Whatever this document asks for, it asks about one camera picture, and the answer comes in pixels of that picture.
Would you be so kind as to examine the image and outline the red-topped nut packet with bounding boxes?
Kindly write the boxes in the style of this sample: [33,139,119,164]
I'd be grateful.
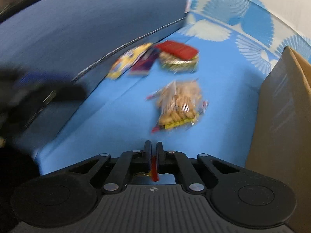
[155,40,200,74]

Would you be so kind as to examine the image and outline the brown cardboard box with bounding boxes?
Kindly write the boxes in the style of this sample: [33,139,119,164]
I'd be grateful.
[245,46,311,233]

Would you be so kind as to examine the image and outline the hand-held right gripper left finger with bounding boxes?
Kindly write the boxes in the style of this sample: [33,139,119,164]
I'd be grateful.
[67,140,152,194]

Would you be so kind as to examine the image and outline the clear bag of crackers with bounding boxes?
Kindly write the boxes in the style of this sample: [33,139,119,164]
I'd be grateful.
[146,79,210,133]

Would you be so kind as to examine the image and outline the blue fan-print sheet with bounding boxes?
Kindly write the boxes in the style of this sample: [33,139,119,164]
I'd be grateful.
[36,0,311,176]

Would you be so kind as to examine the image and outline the dark blue sofa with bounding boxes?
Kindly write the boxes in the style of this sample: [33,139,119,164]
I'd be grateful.
[0,0,195,175]

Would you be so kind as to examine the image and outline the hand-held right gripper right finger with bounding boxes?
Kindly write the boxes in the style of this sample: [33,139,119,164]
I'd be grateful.
[156,141,244,194]

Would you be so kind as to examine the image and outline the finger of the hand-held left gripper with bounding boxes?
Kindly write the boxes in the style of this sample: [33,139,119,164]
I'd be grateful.
[18,71,87,102]

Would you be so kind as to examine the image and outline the small red snack packet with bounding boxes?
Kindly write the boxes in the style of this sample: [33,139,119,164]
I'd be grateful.
[151,155,160,183]

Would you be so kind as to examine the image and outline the purple snack bar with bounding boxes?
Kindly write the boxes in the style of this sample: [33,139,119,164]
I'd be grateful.
[129,48,161,76]

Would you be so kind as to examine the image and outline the yellow snack packet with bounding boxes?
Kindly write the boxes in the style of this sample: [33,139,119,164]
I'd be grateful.
[107,43,154,80]

